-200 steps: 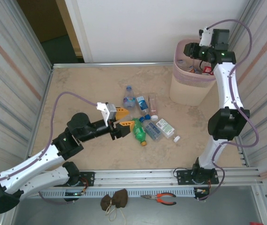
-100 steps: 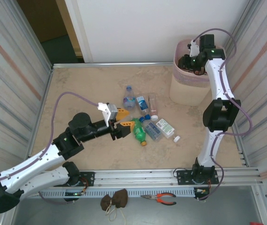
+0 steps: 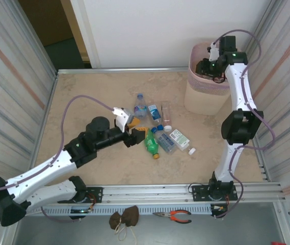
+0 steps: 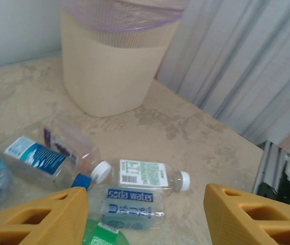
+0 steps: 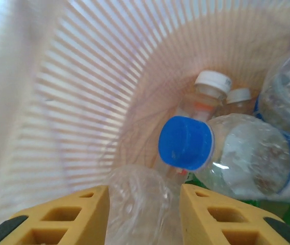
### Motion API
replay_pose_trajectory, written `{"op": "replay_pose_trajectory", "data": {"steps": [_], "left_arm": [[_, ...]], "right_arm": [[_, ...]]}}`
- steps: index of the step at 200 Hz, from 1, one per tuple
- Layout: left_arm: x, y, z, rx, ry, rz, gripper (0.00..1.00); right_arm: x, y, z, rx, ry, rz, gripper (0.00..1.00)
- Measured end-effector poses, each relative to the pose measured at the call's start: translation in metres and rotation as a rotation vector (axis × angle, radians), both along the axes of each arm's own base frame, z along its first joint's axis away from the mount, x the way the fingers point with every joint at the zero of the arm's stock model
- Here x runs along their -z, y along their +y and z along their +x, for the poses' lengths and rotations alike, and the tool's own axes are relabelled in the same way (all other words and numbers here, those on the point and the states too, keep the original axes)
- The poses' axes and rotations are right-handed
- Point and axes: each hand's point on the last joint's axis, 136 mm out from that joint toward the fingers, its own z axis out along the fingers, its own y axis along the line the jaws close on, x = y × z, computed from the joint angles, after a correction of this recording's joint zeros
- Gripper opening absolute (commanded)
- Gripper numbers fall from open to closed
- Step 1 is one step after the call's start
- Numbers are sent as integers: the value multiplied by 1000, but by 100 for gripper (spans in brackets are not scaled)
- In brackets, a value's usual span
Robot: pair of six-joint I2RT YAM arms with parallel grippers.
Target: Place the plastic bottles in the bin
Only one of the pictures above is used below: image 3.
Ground green soda bottle yellow cap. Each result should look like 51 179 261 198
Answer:
144 129 160 160

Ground clear bottle purple label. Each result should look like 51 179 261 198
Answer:
134 93 148 118

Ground clear bottle blue white label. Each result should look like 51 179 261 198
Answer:
147 104 166 131

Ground clear bottle pale blue label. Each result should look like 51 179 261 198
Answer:
151 126 178 155

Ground pinkish clear bottle white cap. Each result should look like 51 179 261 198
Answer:
161 101 173 132

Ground pink plastic waste bin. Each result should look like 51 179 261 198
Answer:
184 42 249 116

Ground large brown cloth pouch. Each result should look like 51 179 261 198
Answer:
121 205 140 227

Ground small brown cloth pouch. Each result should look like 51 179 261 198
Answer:
109 213 123 230

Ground tan door edge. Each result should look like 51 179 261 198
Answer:
60 0 92 63

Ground grey metal shelf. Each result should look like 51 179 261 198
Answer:
12 203 290 245

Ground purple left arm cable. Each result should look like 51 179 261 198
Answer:
0 95 114 223

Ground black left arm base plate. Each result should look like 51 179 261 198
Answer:
85 187 103 204

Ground white slotted cable duct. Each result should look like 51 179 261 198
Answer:
42 205 213 217

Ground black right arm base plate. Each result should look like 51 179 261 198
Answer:
191 184 239 202

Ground orange handled pliers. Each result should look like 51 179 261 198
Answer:
151 209 193 224

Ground white door frame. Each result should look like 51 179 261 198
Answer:
69 0 102 69

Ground beige pouch string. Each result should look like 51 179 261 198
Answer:
113 224 138 242

